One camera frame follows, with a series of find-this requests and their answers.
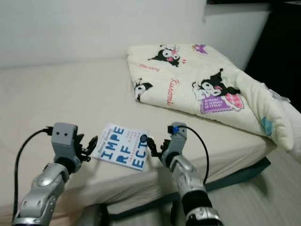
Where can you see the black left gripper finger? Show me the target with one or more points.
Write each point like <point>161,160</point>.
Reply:
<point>95,146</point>
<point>87,143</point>

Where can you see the light grey right wrist camera mount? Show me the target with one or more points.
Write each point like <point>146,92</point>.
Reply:
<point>178,137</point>

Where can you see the silver robot left leg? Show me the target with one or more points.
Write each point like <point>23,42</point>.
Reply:
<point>93,215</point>

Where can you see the silver robot leg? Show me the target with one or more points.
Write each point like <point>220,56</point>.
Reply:
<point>93,215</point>
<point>177,214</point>

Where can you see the mattress with cream sheet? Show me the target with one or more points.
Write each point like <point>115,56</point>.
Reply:
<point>61,89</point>

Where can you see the dark window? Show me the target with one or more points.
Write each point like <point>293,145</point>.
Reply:
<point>254,2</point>

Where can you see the white book with blue letters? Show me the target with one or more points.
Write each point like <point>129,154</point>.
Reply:
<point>122,147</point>

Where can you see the black wardrobe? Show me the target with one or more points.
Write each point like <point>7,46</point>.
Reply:
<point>280,52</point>

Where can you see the light grey left wrist camera mount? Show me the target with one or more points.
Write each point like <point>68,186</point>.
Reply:
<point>65,139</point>

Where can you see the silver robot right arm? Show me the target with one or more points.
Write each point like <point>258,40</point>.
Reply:
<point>190,186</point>

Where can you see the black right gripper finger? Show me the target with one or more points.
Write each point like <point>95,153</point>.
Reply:
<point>153,141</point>
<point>155,151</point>

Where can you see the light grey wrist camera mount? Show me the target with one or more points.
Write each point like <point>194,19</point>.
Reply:
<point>65,139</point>
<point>178,137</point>

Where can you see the silver robot right leg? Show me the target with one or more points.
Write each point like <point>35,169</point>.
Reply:
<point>177,214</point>

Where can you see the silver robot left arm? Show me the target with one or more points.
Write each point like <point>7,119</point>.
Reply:
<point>44,188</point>

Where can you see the cream cartoon print blanket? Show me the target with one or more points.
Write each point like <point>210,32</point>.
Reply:
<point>193,87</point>

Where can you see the teal bed base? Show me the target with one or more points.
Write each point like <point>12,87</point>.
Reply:
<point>240,172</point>

